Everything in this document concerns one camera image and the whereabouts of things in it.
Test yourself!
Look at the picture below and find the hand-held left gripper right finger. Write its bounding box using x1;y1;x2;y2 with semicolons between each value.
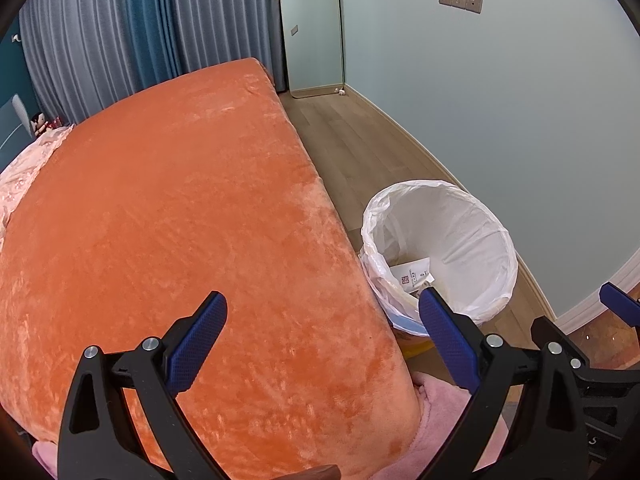
418;287;601;480

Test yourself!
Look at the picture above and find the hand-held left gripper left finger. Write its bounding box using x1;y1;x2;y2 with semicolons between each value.
57;290;236;480

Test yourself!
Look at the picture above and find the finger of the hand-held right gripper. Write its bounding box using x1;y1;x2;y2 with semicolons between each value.
530;315;640;402
598;281;640;347

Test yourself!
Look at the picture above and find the white paper tag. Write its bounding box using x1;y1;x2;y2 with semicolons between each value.
391;255;435;294

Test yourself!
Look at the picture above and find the blue bin with white liner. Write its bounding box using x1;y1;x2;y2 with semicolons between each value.
359;178;520;339

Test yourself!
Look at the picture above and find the pink fleece garment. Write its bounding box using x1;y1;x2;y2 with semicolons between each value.
30;369;507;480

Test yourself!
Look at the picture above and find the orange plush blanket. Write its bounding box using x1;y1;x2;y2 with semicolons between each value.
0;57;427;472

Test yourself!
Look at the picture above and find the pink quilt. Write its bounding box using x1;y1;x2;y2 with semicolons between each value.
0;124;77;242

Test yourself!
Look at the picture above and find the small doll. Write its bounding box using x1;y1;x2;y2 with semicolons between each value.
30;112;64;139

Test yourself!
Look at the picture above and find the teal headboard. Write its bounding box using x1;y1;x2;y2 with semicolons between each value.
0;94;32;172

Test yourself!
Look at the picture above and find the grey curtain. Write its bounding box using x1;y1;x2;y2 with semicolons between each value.
17;0;147;124
167;0;289;94

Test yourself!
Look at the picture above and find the blue curtain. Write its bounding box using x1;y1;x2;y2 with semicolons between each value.
122;0;184;94

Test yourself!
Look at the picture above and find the standing mirror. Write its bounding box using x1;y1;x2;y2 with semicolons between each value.
277;0;347;100

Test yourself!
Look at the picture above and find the wall switch panel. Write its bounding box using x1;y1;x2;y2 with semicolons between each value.
438;0;484;14

